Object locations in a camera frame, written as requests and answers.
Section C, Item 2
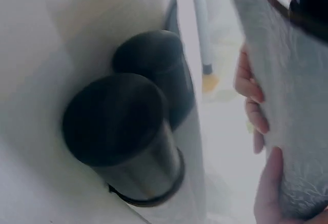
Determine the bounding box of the steel tumbler with black lid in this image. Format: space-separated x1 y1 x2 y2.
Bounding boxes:
62 73 186 207

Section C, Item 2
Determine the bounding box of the person's right hand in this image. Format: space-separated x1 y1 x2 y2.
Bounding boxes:
234 43 312 224

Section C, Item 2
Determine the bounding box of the dark tumbler with black lid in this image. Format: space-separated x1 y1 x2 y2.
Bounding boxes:
111 30 196 133

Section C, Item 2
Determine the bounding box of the grey textured tumbler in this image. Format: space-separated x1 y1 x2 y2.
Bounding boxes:
223 0 328 222

